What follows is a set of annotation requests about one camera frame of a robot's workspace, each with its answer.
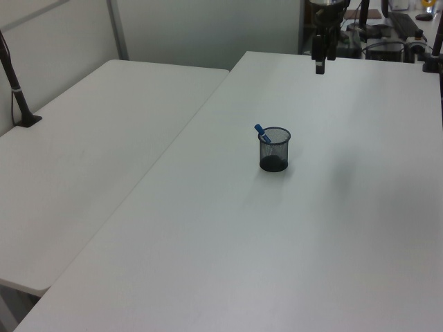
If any brown board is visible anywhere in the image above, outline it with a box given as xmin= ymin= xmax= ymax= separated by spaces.
xmin=345 ymin=9 xmax=381 ymax=20

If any blue marker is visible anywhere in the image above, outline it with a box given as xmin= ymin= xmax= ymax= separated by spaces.
xmin=254 ymin=123 xmax=273 ymax=145

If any black monitor pole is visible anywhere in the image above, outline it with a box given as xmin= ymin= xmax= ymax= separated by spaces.
xmin=357 ymin=0 xmax=371 ymax=36

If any black mesh pen cup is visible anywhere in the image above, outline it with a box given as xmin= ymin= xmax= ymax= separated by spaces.
xmin=258 ymin=127 xmax=292 ymax=173

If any black keyboard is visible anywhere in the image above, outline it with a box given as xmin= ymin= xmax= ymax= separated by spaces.
xmin=388 ymin=10 xmax=419 ymax=37

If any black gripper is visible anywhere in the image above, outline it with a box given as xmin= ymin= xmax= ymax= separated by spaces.
xmin=309 ymin=5 xmax=348 ymax=75

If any black control box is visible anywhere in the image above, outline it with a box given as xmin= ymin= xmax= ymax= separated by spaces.
xmin=365 ymin=37 xmax=406 ymax=62

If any black camera stand with base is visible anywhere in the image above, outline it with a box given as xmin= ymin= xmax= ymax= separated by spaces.
xmin=0 ymin=29 xmax=44 ymax=129

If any grey partition frame post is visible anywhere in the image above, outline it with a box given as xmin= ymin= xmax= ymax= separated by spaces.
xmin=105 ymin=0 xmax=130 ymax=62

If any black clamped camera stand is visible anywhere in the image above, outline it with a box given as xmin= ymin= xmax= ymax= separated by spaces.
xmin=421 ymin=19 xmax=443 ymax=74

